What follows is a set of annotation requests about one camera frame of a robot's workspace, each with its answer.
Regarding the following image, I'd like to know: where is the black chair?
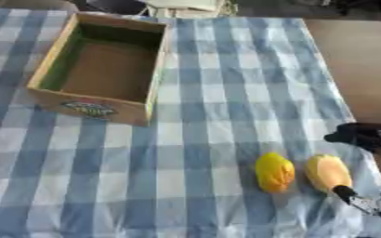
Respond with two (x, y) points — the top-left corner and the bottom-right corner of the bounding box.
(81, 0), (149, 16)

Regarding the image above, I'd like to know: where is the white object beyond table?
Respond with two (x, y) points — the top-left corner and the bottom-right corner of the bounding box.
(143, 0), (227, 19)

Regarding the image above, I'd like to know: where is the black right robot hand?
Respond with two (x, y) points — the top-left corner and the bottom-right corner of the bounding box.
(322, 122), (381, 219)

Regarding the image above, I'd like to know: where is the pale yellow toy fruit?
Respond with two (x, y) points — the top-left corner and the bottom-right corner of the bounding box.
(304, 153), (355, 194)

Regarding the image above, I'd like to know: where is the tan cardboard box green inside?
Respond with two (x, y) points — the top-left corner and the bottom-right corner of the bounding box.
(26, 12), (170, 127)

